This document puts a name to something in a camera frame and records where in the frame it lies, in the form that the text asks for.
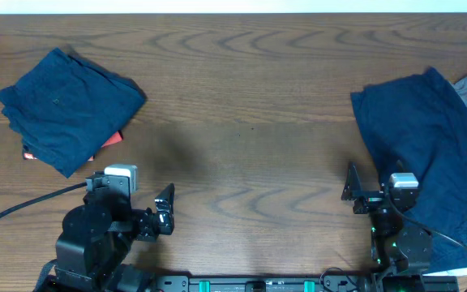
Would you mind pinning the dark navy garment pile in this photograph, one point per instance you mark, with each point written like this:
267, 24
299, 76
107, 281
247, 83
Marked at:
421, 121

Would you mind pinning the dark navy denim shorts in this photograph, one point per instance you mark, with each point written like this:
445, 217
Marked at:
66, 108

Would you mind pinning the black folded printed shirt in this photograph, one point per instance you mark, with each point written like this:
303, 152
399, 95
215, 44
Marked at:
27, 154

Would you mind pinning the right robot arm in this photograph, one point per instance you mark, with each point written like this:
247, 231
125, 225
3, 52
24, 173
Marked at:
402, 252

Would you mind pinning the red folded t-shirt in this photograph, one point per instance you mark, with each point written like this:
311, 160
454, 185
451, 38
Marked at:
114, 139

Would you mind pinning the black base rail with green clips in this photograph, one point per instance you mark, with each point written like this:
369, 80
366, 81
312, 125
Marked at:
329, 282

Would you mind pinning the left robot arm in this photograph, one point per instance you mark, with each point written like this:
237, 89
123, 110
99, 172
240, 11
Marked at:
96, 238

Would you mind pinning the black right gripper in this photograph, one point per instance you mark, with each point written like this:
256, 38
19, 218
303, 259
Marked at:
353, 192

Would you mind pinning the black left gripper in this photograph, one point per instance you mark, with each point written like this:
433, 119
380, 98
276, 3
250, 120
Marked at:
145, 229

